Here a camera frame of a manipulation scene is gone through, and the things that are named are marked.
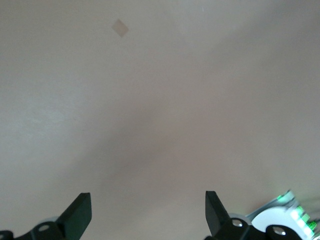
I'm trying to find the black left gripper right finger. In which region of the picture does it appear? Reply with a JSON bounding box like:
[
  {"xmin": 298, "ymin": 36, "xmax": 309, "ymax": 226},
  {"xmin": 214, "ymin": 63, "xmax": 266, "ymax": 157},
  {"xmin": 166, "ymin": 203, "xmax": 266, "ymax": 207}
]
[{"xmin": 204, "ymin": 191, "xmax": 305, "ymax": 240}]

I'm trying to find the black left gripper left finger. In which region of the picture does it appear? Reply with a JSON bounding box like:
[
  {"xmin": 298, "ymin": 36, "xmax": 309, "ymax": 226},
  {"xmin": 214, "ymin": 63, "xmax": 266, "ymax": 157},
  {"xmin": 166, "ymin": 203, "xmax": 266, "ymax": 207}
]
[{"xmin": 0, "ymin": 192, "xmax": 92, "ymax": 240}]

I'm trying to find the brown square tape patch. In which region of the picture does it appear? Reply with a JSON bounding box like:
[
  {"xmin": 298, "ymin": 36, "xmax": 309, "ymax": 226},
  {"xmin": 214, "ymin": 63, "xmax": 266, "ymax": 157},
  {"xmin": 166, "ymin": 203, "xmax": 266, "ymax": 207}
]
[{"xmin": 111, "ymin": 18, "xmax": 130, "ymax": 39}]

